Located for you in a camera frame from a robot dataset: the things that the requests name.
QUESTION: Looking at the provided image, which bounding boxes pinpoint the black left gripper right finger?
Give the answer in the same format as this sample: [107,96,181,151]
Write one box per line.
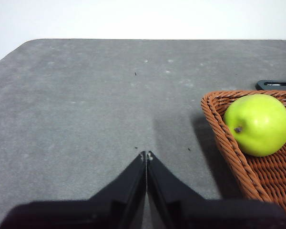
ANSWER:
[146,150,286,229]

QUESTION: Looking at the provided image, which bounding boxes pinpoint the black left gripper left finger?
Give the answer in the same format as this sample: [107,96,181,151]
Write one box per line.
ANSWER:
[0,151,147,229]

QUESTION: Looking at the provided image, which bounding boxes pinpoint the green apple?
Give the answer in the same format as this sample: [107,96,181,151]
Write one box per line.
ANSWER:
[223,94,286,157]

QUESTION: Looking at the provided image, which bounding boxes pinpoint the brown woven wicker basket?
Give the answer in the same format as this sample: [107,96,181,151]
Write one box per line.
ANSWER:
[200,90,286,224]

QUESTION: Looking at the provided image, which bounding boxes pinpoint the black flat tray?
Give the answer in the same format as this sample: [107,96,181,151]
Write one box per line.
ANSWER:
[255,80,286,92]

